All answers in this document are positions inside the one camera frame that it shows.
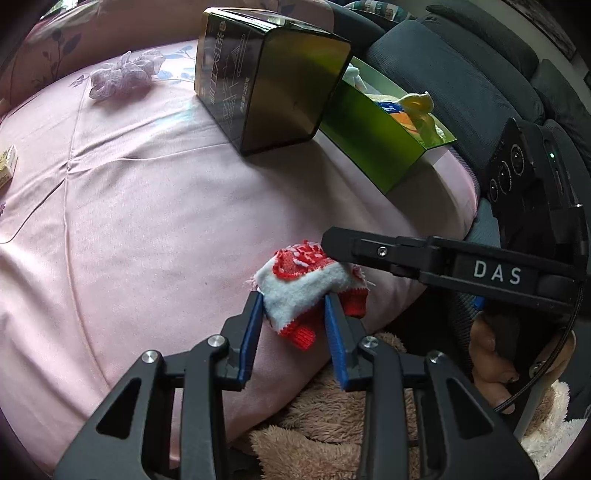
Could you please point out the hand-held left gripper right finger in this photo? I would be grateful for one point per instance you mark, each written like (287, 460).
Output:
(334, 341)

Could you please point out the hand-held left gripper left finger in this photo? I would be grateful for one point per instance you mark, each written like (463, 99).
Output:
(251, 332)

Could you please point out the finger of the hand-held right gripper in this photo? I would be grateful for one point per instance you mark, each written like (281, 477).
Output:
(369, 249)

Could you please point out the red white knitted sock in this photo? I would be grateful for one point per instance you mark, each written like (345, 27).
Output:
(295, 286)

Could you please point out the green cardboard box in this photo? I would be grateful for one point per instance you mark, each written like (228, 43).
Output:
(369, 138)

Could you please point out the blue plush toy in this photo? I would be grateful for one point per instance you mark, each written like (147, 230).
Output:
(415, 102)

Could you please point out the person's right hand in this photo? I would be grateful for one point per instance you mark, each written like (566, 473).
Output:
(485, 360)

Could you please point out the brown fleece garment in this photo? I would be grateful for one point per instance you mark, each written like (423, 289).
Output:
(314, 424)

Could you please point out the dark grey sofa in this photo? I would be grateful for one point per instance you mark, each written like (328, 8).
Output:
(438, 69)

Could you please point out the black box lid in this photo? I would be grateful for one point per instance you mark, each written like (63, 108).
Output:
(277, 92)

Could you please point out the white fleece garment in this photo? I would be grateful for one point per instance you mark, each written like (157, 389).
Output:
(549, 415)

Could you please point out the patterned cushion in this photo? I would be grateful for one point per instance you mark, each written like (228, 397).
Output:
(378, 9)

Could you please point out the lilac lace scrunchie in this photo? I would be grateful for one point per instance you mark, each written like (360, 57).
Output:
(124, 74)

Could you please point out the small tissue packet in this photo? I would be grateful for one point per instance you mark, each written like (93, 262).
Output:
(7, 166)

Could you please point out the framed wall picture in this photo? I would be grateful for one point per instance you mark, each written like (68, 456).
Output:
(554, 37)

